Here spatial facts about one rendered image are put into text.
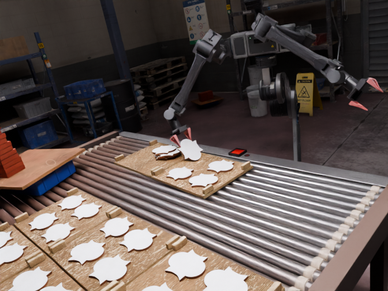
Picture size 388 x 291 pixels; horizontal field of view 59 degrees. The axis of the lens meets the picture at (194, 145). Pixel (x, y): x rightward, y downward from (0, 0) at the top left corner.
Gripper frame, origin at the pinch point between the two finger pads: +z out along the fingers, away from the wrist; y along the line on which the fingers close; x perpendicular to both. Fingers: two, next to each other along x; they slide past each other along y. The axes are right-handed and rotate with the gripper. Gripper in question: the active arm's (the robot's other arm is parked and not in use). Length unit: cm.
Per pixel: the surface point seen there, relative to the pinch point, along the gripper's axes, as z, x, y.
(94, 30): -347, 446, 156
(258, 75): -92, 309, 343
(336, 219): 59, -75, 2
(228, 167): 24.1, -24.6, 2.9
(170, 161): 5.0, 7.3, -10.5
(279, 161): 34, -32, 26
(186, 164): 11.2, -2.3, -6.6
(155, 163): 0.9, 13.3, -17.1
